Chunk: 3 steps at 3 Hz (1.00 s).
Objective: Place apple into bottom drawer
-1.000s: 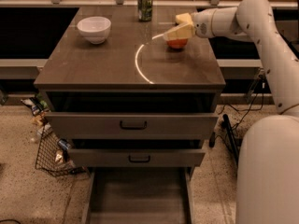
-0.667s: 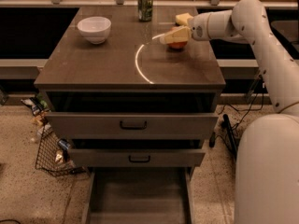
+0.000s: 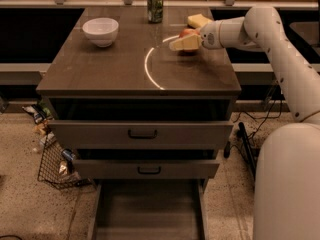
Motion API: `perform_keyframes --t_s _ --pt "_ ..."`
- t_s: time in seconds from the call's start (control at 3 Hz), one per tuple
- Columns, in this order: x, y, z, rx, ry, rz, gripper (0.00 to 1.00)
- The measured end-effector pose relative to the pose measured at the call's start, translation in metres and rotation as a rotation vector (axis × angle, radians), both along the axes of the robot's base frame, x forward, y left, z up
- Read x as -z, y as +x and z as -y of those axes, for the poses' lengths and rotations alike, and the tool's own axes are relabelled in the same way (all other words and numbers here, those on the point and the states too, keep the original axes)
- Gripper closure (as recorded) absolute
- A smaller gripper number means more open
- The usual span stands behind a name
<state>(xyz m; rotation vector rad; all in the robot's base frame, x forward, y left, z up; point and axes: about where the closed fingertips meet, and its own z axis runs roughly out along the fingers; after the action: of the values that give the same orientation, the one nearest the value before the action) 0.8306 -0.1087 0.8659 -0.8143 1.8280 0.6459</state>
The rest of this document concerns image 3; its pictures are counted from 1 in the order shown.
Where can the bottom grey drawer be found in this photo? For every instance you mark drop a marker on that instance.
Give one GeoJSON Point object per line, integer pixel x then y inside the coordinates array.
{"type": "Point", "coordinates": [149, 210]}

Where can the grey drawer cabinet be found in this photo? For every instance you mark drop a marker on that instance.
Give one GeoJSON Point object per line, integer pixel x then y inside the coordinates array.
{"type": "Point", "coordinates": [139, 79]}

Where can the green soda can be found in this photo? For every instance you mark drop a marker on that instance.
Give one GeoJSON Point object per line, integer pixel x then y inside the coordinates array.
{"type": "Point", "coordinates": [155, 11]}

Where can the snack bags pile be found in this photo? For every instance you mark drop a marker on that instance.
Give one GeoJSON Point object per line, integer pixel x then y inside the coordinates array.
{"type": "Point", "coordinates": [41, 118]}

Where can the grey drawer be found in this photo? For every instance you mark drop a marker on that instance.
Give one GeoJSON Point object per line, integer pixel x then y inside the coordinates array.
{"type": "Point", "coordinates": [149, 210]}
{"type": "Point", "coordinates": [128, 135]}
{"type": "Point", "coordinates": [146, 169]}

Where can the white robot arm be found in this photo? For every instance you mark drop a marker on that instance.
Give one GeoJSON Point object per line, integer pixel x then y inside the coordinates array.
{"type": "Point", "coordinates": [287, 177]}

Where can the black table leg base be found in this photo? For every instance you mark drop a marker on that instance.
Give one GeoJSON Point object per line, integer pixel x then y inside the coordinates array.
{"type": "Point", "coordinates": [248, 149]}

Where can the top grey drawer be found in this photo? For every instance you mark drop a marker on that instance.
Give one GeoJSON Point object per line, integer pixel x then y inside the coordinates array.
{"type": "Point", "coordinates": [128, 135]}

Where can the middle grey drawer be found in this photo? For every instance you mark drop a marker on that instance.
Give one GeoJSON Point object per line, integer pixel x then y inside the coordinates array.
{"type": "Point", "coordinates": [146, 169]}

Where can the yellow sponge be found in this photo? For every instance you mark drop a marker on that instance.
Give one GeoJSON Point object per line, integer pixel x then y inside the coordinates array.
{"type": "Point", "coordinates": [198, 21]}

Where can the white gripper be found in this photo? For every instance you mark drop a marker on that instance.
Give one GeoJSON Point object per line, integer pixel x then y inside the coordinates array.
{"type": "Point", "coordinates": [209, 34]}

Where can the white ceramic bowl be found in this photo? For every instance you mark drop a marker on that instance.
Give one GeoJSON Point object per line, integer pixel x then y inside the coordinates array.
{"type": "Point", "coordinates": [101, 31]}

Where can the black wire basket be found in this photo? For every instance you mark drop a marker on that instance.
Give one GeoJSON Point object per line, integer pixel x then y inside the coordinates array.
{"type": "Point", "coordinates": [57, 169]}

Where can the red apple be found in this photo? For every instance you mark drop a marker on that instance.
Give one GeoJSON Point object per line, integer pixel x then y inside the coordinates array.
{"type": "Point", "coordinates": [188, 31]}

